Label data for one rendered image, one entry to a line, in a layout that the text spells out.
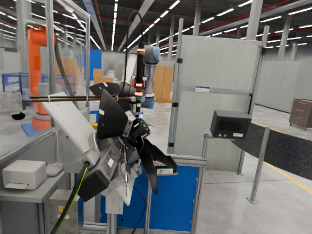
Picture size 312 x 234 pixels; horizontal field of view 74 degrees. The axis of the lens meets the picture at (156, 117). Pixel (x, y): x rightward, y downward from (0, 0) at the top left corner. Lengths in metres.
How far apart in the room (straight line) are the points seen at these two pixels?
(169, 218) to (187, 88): 1.78
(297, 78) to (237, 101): 7.53
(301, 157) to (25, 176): 2.42
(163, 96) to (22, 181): 8.44
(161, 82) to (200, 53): 6.34
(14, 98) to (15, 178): 0.48
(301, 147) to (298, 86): 8.23
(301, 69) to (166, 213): 9.49
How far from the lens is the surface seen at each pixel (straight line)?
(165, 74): 9.29
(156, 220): 2.04
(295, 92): 10.72
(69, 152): 1.20
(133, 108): 1.20
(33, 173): 1.27
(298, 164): 2.66
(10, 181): 1.36
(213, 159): 3.42
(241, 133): 1.72
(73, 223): 1.31
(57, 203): 1.27
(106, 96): 0.93
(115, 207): 1.30
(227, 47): 3.15
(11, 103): 1.02
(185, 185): 1.85
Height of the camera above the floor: 1.54
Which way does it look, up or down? 14 degrees down
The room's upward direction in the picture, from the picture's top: 5 degrees clockwise
